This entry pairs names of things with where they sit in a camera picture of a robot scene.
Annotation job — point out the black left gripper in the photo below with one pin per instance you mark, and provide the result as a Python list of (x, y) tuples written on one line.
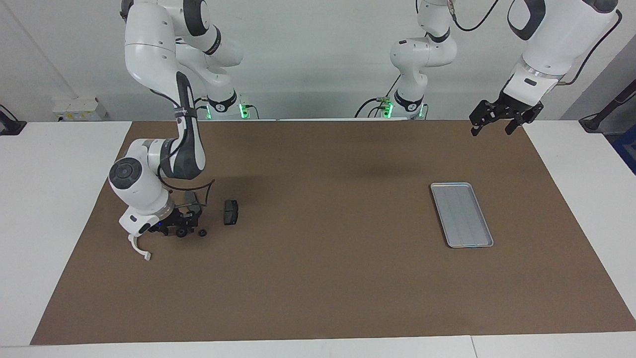
[(507, 110)]

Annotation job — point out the rectangular dark grey brake pad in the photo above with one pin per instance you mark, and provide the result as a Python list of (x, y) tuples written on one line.
[(231, 213)]

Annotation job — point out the silver metal tray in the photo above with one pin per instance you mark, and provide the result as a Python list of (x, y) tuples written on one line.
[(462, 216)]

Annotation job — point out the elongated dark grey brake pad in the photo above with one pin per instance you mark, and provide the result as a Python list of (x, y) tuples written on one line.
[(191, 200)]

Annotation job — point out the blue crate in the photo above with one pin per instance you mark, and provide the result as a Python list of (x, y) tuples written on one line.
[(627, 149)]

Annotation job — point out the brown table mat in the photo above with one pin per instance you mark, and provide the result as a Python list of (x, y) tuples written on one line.
[(318, 278)]

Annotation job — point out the black camera stand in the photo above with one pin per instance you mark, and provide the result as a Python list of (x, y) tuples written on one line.
[(594, 122)]

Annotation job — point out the white semicircular bracket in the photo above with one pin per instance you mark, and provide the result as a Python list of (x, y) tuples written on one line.
[(137, 250)]

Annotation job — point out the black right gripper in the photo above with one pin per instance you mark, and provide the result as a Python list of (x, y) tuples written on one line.
[(184, 218)]

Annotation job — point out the white wall socket box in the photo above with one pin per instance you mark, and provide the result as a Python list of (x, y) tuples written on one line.
[(74, 107)]

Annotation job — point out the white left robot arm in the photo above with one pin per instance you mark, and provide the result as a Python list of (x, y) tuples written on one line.
[(556, 35)]

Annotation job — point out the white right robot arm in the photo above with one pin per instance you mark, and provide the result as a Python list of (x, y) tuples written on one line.
[(149, 49)]

